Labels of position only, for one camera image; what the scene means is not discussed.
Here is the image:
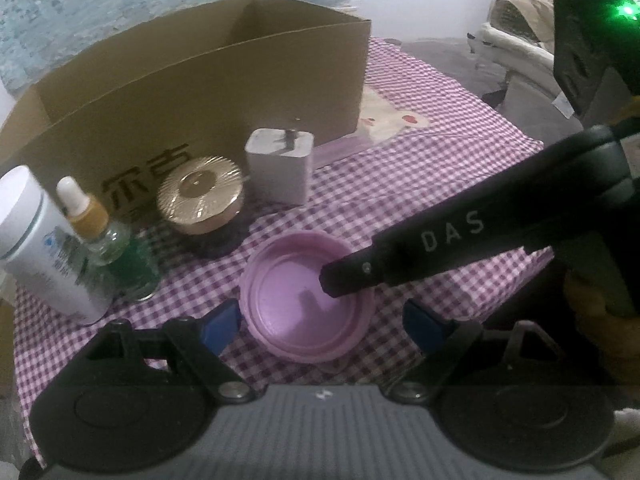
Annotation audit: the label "brown cardboard box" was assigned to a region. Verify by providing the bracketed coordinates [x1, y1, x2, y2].
[0, 0, 373, 221]

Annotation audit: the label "purple checkered bear tablecloth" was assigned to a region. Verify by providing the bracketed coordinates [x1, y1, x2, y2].
[12, 37, 556, 461]

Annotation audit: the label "white pill bottle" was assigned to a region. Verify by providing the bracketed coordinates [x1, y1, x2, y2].
[0, 165, 113, 326]

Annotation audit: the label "white charger plug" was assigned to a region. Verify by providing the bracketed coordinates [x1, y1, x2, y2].
[244, 127, 316, 206]

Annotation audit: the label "green dropper bottle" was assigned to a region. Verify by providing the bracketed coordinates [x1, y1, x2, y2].
[56, 176, 161, 302]

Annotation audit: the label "pink plastic lid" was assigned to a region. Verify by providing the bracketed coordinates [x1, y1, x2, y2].
[239, 229, 376, 365]

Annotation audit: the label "teal floral cloth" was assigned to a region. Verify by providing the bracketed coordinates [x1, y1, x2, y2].
[0, 0, 256, 96]

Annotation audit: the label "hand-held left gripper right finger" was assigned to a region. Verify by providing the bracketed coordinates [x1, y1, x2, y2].
[387, 299, 566, 406]

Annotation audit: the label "person's right hand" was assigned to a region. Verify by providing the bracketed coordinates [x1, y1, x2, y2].
[562, 265, 640, 386]

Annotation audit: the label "gold lid cosmetic jar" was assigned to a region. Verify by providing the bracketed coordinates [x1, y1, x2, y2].
[156, 156, 246, 258]

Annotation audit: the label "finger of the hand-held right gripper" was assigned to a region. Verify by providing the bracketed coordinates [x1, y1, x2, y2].
[319, 252, 387, 298]

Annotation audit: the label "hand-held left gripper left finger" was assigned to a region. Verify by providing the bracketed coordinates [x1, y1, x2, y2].
[87, 299, 258, 403]

